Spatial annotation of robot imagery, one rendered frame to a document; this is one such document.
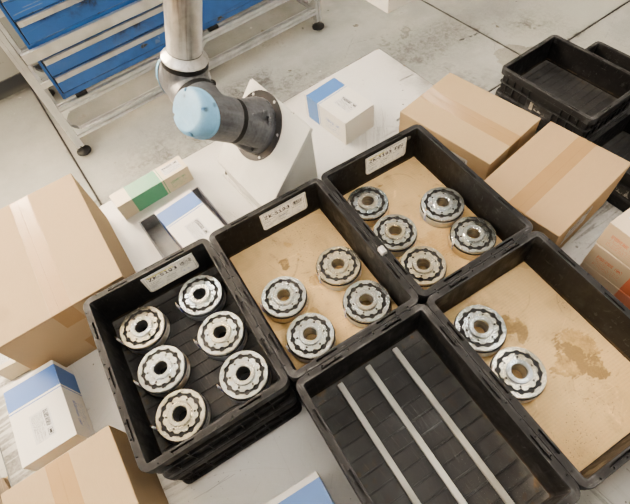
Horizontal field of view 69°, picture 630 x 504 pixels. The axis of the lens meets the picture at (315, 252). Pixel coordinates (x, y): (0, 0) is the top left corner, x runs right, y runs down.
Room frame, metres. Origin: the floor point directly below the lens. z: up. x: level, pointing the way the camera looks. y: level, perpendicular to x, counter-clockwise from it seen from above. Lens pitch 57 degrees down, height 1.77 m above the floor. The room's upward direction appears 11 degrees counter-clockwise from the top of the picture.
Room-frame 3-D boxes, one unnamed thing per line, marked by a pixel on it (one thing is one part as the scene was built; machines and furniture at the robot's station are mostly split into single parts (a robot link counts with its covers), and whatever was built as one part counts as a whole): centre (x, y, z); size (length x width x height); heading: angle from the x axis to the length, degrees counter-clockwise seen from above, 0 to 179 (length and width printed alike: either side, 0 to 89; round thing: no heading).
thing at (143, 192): (1.01, 0.45, 0.73); 0.24 x 0.06 x 0.06; 118
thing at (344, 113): (1.17, -0.17, 0.75); 0.20 x 0.12 x 0.09; 30
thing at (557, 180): (0.67, -0.61, 0.78); 0.30 x 0.22 x 0.16; 122
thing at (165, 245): (0.79, 0.33, 0.73); 0.27 x 0.20 x 0.05; 28
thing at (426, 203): (0.64, -0.32, 0.86); 0.10 x 0.10 x 0.01
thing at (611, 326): (0.24, -0.40, 0.87); 0.40 x 0.30 x 0.11; 22
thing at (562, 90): (1.29, -1.05, 0.37); 0.40 x 0.30 x 0.45; 27
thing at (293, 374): (0.51, 0.02, 0.92); 0.40 x 0.30 x 0.02; 22
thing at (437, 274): (0.49, -0.23, 0.86); 0.10 x 0.10 x 0.01
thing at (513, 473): (0.13, -0.12, 0.87); 0.40 x 0.30 x 0.11; 22
